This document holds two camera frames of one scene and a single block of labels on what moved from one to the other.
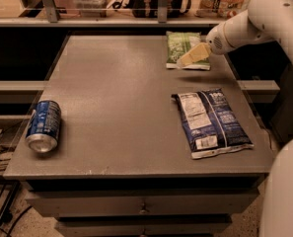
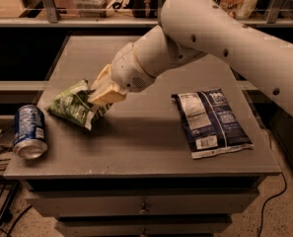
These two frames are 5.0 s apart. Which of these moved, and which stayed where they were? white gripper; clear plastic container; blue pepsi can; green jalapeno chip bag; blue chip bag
Moved: white gripper; blue pepsi can; green jalapeno chip bag
Stayed: blue chip bag; clear plastic container
